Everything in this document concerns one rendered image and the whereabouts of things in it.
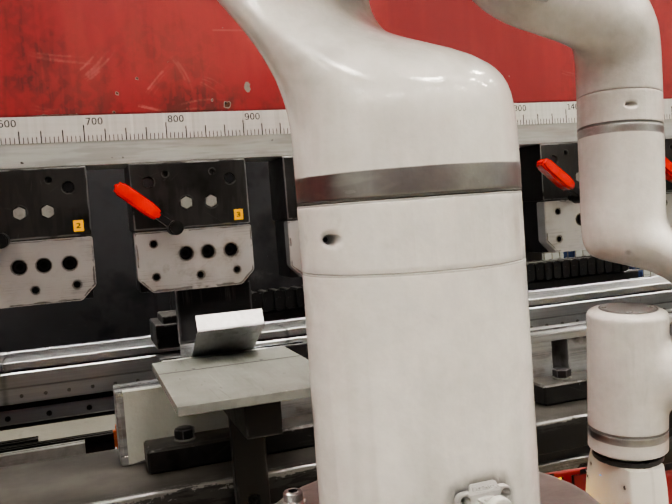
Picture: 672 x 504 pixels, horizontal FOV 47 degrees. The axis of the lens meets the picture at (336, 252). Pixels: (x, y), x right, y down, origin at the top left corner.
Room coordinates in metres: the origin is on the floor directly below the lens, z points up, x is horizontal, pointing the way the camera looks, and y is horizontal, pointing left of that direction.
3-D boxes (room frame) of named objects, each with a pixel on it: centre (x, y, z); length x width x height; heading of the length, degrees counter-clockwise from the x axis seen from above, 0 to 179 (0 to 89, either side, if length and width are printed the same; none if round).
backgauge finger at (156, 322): (1.19, 0.23, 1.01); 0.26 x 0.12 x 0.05; 19
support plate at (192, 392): (0.90, 0.12, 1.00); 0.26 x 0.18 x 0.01; 19
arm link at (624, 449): (0.84, -0.31, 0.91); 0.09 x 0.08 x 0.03; 11
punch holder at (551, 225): (1.22, -0.38, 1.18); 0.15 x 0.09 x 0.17; 109
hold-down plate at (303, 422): (1.00, 0.11, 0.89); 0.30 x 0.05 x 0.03; 109
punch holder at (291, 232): (1.10, 0.00, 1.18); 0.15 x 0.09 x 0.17; 109
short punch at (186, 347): (1.04, 0.17, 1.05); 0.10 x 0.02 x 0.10; 109
